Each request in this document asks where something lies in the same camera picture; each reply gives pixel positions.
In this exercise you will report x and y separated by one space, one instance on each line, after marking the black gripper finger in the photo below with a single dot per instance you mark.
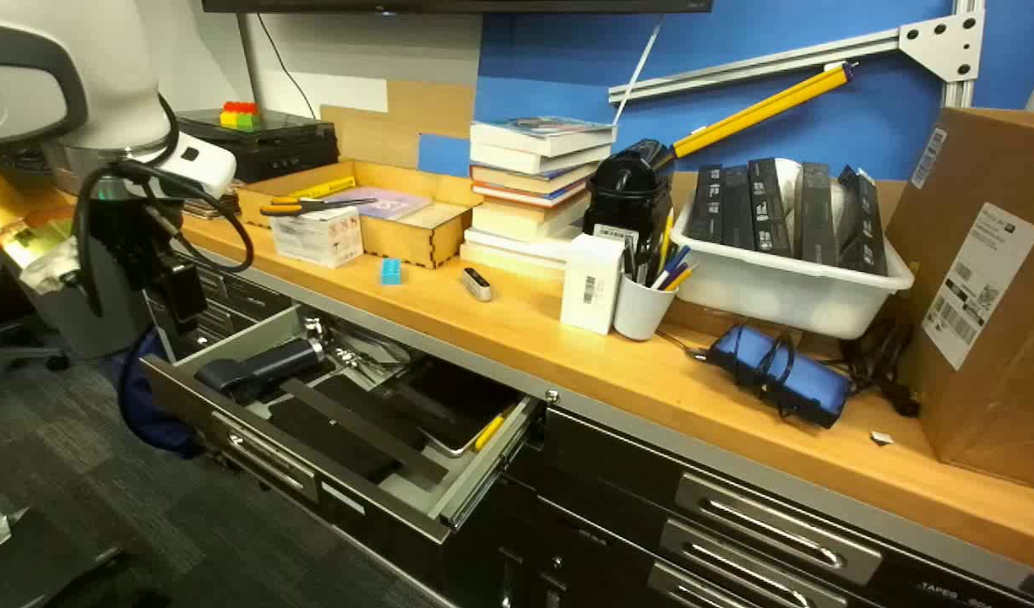
162 328
188 294

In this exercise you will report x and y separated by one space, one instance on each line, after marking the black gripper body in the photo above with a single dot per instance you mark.
131 232

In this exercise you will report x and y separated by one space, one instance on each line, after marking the small blue block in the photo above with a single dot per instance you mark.
395 272

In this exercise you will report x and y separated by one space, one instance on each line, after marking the grey black tool drawer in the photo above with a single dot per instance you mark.
369 495

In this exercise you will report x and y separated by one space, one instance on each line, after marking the shallow black drawer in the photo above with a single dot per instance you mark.
230 304

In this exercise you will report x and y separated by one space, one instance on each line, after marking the dark blue bag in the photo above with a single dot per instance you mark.
147 405

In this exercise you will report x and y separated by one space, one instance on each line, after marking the black flat case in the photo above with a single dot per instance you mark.
257 368

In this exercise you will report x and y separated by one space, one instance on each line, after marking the gold foil item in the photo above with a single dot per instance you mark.
13 222

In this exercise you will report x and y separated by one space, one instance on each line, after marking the white printed carton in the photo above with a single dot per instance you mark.
315 236

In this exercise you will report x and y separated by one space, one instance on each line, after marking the colourful puzzle cube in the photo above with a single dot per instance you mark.
237 116

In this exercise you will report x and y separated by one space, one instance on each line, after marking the black electronics box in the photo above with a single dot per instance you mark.
268 145

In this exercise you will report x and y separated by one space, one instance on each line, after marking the silver metal hardware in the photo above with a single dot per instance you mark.
354 359

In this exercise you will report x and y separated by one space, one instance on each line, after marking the grey metal pole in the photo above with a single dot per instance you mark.
249 54

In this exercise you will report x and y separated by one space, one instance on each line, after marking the long black bar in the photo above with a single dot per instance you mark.
351 435

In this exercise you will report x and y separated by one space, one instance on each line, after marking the purple sheet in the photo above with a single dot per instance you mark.
382 203

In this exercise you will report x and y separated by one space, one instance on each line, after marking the small lidded wooden box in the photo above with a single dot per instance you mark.
416 236

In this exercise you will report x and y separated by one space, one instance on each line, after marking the large wooden tray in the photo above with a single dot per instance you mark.
428 179

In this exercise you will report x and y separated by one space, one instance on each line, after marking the small silver black gadget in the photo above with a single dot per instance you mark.
478 284

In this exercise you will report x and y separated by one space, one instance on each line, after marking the black shallow tray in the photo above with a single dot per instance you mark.
461 401

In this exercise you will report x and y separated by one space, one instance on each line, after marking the yellow pencil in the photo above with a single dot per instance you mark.
488 435

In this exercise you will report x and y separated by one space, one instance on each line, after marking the wide white book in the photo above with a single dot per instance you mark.
517 250

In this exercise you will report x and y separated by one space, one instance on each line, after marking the thick white book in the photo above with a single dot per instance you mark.
530 211

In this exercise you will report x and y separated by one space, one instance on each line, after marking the tan covered book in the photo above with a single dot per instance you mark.
536 172

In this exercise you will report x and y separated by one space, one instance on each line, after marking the white book blue cover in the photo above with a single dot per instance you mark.
540 135

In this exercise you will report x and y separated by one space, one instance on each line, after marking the black monitor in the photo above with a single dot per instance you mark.
451 6

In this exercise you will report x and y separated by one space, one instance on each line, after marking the white pen cup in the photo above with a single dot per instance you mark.
639 310

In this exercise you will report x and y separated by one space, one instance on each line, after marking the black marker pen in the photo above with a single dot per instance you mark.
639 258

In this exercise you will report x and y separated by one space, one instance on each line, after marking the black bag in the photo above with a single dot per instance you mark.
631 186

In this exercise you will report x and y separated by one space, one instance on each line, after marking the blue pen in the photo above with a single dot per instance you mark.
675 269

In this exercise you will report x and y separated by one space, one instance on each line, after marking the black rectangular module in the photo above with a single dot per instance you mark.
864 224
815 215
772 203
720 206

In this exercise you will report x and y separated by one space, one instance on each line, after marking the white plastic bin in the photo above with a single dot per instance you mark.
789 290

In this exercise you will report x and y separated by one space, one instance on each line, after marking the long yellow bar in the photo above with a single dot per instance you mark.
766 107

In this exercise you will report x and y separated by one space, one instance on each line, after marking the tiny white piece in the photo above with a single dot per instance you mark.
881 438

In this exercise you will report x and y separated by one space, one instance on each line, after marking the large cardboard box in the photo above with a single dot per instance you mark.
993 339

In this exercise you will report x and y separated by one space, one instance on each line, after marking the grey robot pedestal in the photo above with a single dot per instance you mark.
88 324

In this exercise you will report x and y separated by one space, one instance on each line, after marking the white switch box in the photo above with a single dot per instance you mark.
594 289

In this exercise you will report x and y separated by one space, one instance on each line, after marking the aluminium rail with bracket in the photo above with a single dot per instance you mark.
766 62

